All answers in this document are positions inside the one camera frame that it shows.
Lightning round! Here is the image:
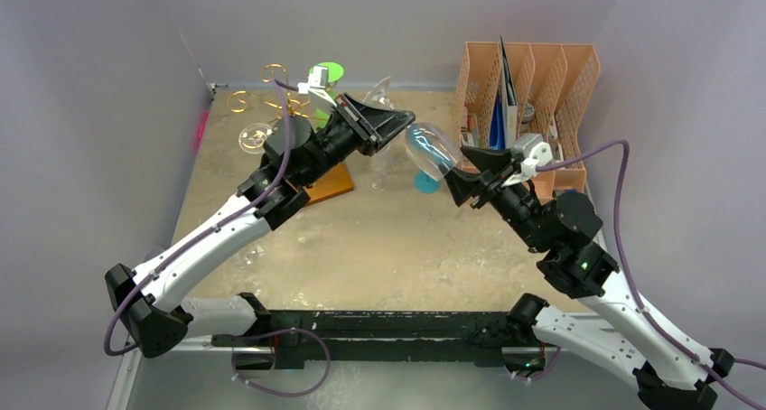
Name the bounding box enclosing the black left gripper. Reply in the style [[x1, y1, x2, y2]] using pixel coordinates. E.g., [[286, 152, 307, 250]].
[[300, 93, 414, 188]]

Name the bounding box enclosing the clear glass back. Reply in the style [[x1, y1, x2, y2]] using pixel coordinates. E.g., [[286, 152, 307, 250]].
[[370, 147, 391, 191]]

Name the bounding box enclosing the green plastic goblet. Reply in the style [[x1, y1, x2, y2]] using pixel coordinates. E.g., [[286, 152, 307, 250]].
[[308, 61, 344, 128]]

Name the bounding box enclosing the clear flute wine glass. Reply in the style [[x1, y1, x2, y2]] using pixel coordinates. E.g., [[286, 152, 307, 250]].
[[238, 123, 273, 155]]

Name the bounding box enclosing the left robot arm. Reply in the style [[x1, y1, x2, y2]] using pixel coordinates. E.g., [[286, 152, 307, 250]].
[[105, 93, 416, 359]]

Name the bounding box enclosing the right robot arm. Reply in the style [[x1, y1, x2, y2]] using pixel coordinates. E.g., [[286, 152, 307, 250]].
[[436, 143, 734, 409]]

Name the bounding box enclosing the clear glass near left arm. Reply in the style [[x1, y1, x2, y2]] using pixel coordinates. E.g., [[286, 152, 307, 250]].
[[231, 245, 264, 270]]

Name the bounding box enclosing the gold wine glass rack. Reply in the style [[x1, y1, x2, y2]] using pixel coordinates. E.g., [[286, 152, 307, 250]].
[[227, 63, 355, 206]]

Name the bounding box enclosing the blue folder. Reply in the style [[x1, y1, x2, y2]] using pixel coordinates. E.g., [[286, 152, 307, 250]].
[[488, 91, 506, 150]]

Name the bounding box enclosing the blue plastic goblet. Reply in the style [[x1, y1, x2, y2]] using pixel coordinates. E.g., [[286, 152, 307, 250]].
[[413, 171, 441, 194]]

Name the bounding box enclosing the grey white folder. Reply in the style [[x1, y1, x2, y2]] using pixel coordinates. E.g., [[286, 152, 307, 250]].
[[500, 39, 518, 148]]

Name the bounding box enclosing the peach file organizer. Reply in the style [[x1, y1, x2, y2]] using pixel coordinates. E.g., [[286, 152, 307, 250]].
[[453, 41, 601, 200]]

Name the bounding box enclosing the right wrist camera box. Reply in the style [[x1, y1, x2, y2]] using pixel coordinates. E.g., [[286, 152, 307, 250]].
[[502, 133, 553, 187]]

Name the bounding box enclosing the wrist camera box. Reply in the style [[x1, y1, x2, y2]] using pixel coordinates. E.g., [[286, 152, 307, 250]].
[[296, 62, 336, 120], [502, 133, 553, 187]]

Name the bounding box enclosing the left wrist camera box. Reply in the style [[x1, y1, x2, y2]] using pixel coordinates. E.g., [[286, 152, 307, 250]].
[[296, 62, 336, 120]]

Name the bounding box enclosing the purple cable loop front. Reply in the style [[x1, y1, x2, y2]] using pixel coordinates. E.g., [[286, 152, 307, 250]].
[[231, 328, 332, 399]]

